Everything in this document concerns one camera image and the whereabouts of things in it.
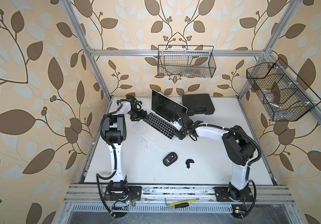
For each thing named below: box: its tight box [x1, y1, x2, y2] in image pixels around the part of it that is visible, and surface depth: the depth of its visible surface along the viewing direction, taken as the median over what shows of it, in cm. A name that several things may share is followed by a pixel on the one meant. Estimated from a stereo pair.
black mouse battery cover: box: [185, 158, 195, 169], surface depth 87 cm
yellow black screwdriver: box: [161, 202, 190, 210], surface depth 72 cm
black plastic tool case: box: [181, 93, 216, 116], surface depth 110 cm
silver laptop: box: [132, 89, 189, 151], surface depth 104 cm
